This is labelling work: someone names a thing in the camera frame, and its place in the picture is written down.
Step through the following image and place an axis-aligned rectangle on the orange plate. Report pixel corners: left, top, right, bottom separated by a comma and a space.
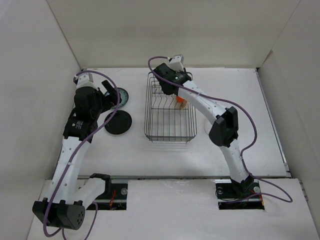
175, 96, 185, 104

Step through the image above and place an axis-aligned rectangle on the cream patterned plate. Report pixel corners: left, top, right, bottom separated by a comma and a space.
180, 98, 188, 109

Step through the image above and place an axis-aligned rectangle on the clear glass plate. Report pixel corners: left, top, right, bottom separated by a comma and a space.
203, 118, 212, 135

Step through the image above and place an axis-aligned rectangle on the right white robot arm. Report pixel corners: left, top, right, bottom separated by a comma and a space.
152, 63, 254, 197

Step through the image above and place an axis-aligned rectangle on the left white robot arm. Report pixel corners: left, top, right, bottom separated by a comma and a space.
32, 78, 120, 230

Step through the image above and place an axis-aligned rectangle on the blue floral plate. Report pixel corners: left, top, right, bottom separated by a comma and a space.
118, 87, 129, 108

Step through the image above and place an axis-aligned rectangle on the black plate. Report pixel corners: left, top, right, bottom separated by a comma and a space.
104, 110, 133, 135

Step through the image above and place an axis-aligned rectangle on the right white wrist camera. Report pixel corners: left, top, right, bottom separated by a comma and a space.
168, 54, 184, 72

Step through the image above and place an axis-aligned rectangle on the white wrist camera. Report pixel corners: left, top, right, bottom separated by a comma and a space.
168, 54, 184, 72
73, 73, 95, 89

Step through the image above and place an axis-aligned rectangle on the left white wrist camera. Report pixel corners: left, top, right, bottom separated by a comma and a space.
73, 73, 95, 89

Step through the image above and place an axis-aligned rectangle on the dark wire dish rack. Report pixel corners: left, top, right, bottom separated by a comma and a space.
144, 72, 198, 143

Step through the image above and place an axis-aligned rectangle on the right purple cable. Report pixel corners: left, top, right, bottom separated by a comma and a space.
147, 56, 293, 203

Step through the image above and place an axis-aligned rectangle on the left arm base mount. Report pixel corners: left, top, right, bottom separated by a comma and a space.
94, 179, 128, 211

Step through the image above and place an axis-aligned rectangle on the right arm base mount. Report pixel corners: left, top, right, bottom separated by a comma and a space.
215, 179, 265, 210

